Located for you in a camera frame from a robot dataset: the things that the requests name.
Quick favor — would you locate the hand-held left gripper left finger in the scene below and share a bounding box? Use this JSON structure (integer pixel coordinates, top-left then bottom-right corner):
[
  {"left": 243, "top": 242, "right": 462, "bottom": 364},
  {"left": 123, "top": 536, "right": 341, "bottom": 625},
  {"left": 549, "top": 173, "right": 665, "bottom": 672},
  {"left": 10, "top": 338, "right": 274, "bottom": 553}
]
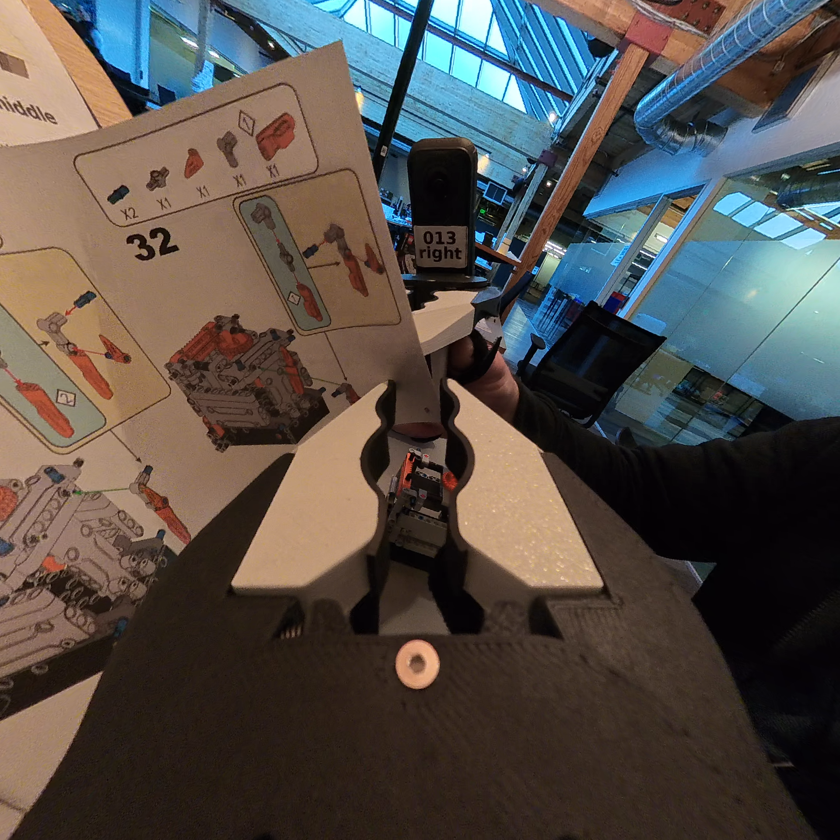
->
[{"left": 231, "top": 381, "right": 398, "bottom": 634}]

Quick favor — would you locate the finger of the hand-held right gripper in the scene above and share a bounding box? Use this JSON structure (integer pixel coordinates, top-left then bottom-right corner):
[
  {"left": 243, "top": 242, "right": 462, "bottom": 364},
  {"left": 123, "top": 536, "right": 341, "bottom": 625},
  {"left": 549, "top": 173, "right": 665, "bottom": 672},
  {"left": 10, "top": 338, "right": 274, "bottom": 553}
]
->
[{"left": 410, "top": 292, "right": 492, "bottom": 382}]

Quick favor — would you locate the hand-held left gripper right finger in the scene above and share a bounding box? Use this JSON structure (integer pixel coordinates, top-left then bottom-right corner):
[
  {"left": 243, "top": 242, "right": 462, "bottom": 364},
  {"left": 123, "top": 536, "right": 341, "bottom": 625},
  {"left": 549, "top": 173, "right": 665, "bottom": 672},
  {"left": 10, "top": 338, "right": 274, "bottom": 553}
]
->
[{"left": 440, "top": 379, "right": 605, "bottom": 634}]

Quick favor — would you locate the grey orange toy brick model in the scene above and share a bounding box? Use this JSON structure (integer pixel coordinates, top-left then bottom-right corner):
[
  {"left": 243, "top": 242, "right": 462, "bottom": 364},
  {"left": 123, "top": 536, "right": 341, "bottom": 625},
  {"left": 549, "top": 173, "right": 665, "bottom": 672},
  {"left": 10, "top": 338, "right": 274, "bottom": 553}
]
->
[{"left": 386, "top": 448, "right": 460, "bottom": 559}]

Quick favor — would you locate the paper instruction booklet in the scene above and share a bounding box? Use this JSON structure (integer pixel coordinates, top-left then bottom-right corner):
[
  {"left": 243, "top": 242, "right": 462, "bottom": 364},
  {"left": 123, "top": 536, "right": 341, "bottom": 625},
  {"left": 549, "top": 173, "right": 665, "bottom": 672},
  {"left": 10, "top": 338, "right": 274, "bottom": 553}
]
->
[{"left": 0, "top": 41, "right": 442, "bottom": 723}]

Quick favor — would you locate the person's right hand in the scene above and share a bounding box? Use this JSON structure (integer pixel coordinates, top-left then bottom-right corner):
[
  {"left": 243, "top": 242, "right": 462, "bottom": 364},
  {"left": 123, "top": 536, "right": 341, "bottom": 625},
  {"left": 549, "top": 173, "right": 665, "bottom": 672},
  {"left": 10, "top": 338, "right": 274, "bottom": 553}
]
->
[{"left": 449, "top": 336, "right": 522, "bottom": 424}]

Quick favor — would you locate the black office chair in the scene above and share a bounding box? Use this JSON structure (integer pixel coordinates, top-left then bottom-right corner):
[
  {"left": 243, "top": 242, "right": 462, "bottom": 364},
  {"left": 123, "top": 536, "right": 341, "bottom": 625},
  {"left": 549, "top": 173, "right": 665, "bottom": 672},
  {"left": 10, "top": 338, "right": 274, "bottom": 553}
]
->
[{"left": 518, "top": 301, "right": 667, "bottom": 429}]

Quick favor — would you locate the wooden backing board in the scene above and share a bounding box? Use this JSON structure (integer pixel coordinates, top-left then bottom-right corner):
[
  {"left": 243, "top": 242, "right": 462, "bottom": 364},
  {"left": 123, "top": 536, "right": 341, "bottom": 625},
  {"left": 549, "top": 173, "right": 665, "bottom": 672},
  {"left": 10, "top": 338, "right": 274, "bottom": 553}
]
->
[{"left": 26, "top": 0, "right": 132, "bottom": 129}]

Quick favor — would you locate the wooden support post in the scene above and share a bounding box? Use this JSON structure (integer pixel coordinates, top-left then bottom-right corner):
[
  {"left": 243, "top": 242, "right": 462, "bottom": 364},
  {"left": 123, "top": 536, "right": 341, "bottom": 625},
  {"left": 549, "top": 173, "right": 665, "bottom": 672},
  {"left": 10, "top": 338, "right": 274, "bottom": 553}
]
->
[{"left": 518, "top": 39, "right": 652, "bottom": 263}]

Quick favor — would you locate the silver ventilation duct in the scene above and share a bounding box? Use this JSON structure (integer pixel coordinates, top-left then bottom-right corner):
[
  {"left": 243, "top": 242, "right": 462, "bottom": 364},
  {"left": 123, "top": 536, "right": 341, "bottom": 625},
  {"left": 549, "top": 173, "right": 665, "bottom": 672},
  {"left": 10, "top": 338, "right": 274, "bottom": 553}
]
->
[{"left": 633, "top": 0, "right": 831, "bottom": 156}]

